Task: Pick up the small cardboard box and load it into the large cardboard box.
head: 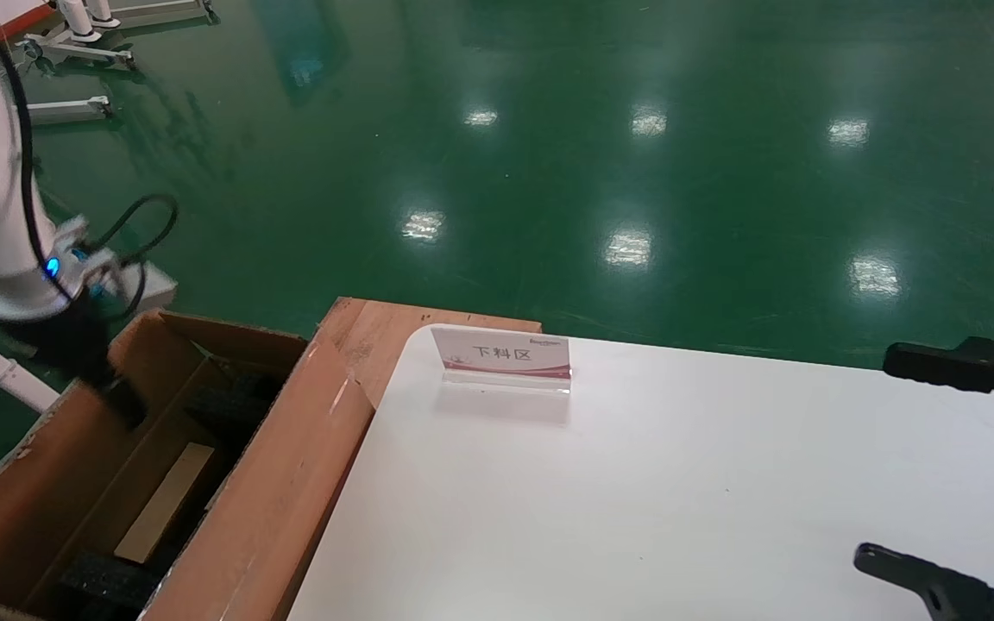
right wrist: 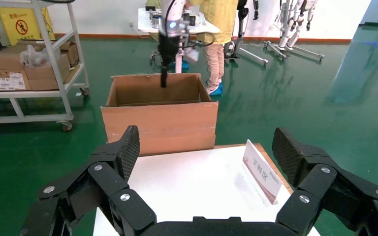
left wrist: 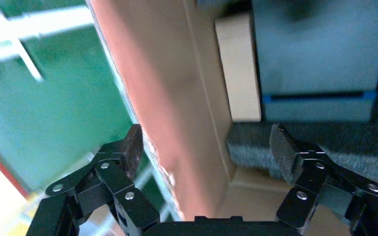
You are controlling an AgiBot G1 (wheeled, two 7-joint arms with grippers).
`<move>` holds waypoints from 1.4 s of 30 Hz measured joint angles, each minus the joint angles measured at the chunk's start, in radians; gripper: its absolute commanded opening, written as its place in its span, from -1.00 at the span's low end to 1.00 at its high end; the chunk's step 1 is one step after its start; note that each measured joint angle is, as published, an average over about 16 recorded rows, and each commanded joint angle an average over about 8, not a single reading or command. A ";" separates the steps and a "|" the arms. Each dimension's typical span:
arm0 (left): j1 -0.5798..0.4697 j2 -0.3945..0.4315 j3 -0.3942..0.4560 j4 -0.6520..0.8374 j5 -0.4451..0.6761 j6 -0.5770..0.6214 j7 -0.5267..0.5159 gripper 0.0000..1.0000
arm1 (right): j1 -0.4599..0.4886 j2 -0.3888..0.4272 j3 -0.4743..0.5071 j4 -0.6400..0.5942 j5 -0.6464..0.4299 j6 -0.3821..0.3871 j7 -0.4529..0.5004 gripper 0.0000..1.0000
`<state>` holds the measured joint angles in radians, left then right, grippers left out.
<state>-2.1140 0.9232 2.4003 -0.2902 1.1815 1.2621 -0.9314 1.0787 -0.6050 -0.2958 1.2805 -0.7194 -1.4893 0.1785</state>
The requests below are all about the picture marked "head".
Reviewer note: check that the small cardboard box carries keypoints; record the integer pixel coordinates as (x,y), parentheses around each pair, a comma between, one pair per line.
(165,500)

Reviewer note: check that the acrylic table sign red white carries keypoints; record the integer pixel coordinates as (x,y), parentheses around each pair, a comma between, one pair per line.
(506,354)

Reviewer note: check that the large open cardboard box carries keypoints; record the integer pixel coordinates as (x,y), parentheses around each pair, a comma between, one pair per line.
(264,500)

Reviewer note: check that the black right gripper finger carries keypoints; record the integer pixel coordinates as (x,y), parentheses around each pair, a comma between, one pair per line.
(946,595)
(980,366)

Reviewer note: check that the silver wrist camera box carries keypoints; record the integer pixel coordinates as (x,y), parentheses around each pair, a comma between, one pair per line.
(152,293)

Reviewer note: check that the black foam block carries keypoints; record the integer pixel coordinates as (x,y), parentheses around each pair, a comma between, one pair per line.
(229,401)
(109,582)

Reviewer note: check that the white humanoid robot on stand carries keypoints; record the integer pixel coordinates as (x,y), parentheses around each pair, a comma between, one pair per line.
(83,53)

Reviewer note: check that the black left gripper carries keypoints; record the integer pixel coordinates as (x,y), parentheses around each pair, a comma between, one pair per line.
(66,341)

